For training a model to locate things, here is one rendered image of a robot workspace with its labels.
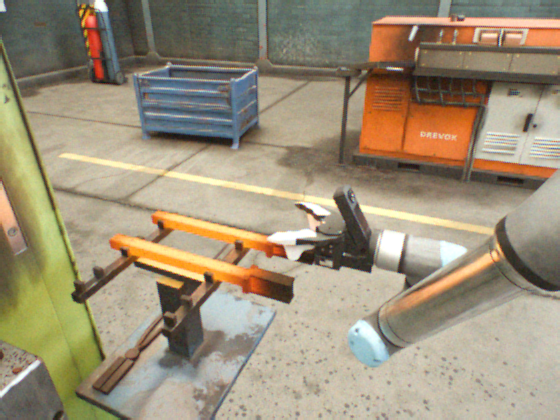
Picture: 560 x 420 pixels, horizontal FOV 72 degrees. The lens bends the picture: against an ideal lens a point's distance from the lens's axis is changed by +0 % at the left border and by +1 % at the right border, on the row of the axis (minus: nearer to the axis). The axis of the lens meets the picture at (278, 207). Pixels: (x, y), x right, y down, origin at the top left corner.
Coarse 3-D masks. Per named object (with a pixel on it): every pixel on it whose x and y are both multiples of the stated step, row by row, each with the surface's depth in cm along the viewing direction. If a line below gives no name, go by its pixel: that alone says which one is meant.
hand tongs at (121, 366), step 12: (228, 252) 124; (156, 324) 98; (144, 336) 94; (156, 336) 95; (132, 348) 91; (120, 360) 88; (132, 360) 88; (108, 372) 85; (120, 372) 85; (96, 384) 82; (108, 384) 82
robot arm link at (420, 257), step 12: (408, 240) 69; (420, 240) 69; (432, 240) 69; (408, 252) 68; (420, 252) 68; (432, 252) 67; (444, 252) 67; (456, 252) 67; (408, 264) 68; (420, 264) 68; (432, 264) 67; (444, 264) 66; (408, 276) 72; (420, 276) 69
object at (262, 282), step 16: (112, 240) 84; (128, 240) 84; (144, 256) 82; (160, 256) 79; (176, 256) 79; (192, 256) 79; (224, 272) 74; (240, 272) 74; (256, 272) 73; (272, 272) 73; (256, 288) 74; (272, 288) 72; (288, 288) 71
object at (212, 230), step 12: (156, 216) 93; (168, 216) 93; (180, 216) 93; (180, 228) 91; (192, 228) 89; (204, 228) 88; (216, 228) 88; (228, 228) 88; (228, 240) 87; (252, 240) 84; (264, 240) 84; (276, 252) 83; (312, 252) 79
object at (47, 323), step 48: (0, 48) 72; (0, 96) 73; (0, 144) 75; (0, 192) 76; (48, 192) 86; (0, 240) 78; (48, 240) 89; (0, 288) 80; (48, 288) 91; (0, 336) 82; (48, 336) 93; (96, 336) 108
